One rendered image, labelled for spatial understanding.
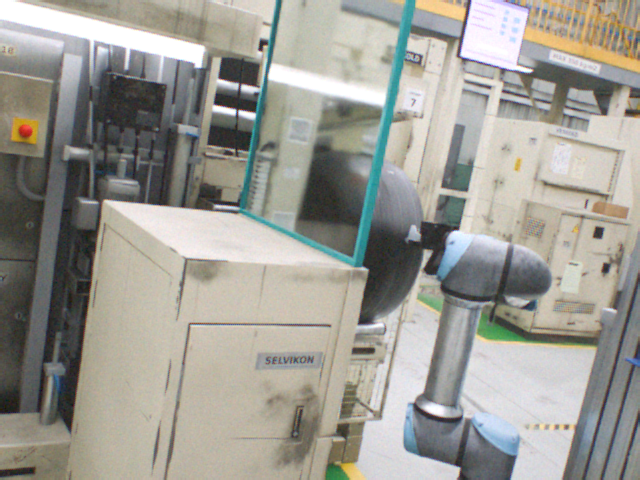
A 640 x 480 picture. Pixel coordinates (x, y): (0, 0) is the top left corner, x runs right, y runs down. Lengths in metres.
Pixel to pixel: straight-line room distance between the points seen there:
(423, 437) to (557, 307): 5.24
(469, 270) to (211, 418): 0.62
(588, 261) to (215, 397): 5.83
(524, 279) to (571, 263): 5.27
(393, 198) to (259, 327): 0.98
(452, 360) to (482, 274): 0.21
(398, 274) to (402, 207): 0.21
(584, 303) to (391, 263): 4.98
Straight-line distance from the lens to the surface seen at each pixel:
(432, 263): 2.07
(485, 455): 1.67
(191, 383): 1.31
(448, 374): 1.61
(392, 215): 2.17
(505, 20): 6.38
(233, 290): 1.28
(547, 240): 6.64
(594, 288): 7.07
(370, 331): 2.38
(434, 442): 1.67
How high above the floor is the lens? 1.53
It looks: 9 degrees down
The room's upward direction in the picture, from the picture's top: 11 degrees clockwise
